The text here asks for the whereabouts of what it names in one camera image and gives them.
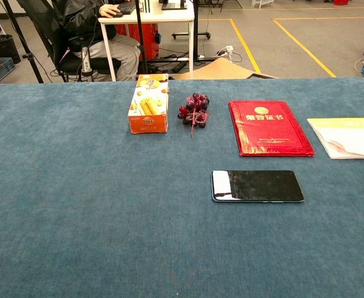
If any blue plastic crate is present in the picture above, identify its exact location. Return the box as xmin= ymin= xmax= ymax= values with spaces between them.
xmin=0 ymin=56 xmax=17 ymax=84

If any white desk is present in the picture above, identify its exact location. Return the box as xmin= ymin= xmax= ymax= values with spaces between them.
xmin=97 ymin=0 xmax=195 ymax=82

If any black vertical pole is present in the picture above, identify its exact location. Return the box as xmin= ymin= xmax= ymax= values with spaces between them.
xmin=134 ymin=0 xmax=149 ymax=75

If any black rolling stand base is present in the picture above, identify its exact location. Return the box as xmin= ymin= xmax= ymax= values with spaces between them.
xmin=171 ymin=0 xmax=211 ymax=40

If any black keyboard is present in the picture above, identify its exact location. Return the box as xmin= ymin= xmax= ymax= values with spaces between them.
xmin=116 ymin=1 xmax=136 ymax=16

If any red certificate folder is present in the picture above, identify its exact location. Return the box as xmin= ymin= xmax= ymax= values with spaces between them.
xmin=228 ymin=99 xmax=316 ymax=158

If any black smartphone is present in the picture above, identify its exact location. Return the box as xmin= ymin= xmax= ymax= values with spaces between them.
xmin=211 ymin=169 xmax=305 ymax=203

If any black trash bin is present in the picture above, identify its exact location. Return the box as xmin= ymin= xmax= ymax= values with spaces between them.
xmin=0 ymin=34 xmax=22 ymax=65

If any black tripod stand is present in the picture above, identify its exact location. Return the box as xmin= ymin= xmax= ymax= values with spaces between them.
xmin=1 ymin=0 xmax=45 ymax=84

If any seated person in dark jacket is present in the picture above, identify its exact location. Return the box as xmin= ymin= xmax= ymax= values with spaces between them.
xmin=51 ymin=0 xmax=141 ymax=82

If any blue table cloth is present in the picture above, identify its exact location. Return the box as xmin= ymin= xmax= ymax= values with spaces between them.
xmin=0 ymin=77 xmax=364 ymax=298

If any red cabinet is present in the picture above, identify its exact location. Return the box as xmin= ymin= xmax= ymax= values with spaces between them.
xmin=118 ymin=23 xmax=160 ymax=61

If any black office chair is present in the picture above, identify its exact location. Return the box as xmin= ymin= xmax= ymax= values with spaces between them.
xmin=16 ymin=0 xmax=122 ymax=83

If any brown cardboard sheet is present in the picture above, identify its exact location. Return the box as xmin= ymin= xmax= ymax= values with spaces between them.
xmin=168 ymin=57 xmax=278 ymax=81

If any bunch of purple grapes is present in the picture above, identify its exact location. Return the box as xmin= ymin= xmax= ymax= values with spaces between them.
xmin=177 ymin=93 xmax=211 ymax=139

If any orange biscuit box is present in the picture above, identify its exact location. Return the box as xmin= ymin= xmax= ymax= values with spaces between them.
xmin=127 ymin=73 xmax=169 ymax=135

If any white and yellow booklet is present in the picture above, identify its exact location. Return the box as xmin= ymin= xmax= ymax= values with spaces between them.
xmin=306 ymin=117 xmax=364 ymax=160

